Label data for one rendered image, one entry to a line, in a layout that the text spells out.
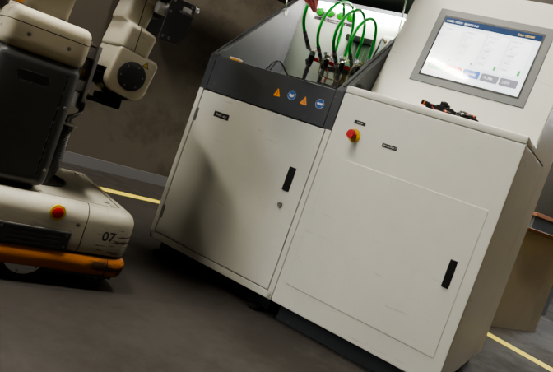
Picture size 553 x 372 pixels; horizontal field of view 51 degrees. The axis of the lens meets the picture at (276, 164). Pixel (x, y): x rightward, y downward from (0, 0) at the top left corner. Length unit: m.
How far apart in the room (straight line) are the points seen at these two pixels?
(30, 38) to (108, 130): 2.72
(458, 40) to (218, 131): 1.08
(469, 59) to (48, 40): 1.58
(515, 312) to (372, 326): 2.22
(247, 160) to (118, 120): 2.23
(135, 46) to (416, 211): 1.16
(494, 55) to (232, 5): 2.81
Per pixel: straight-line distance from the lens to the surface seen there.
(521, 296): 4.33
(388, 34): 2.94
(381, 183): 2.21
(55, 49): 1.92
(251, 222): 2.45
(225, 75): 2.63
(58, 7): 2.08
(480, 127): 2.16
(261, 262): 2.42
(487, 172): 2.13
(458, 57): 2.53
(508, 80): 2.46
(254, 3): 4.99
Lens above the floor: 0.70
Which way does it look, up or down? 3 degrees down
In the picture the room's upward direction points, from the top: 20 degrees clockwise
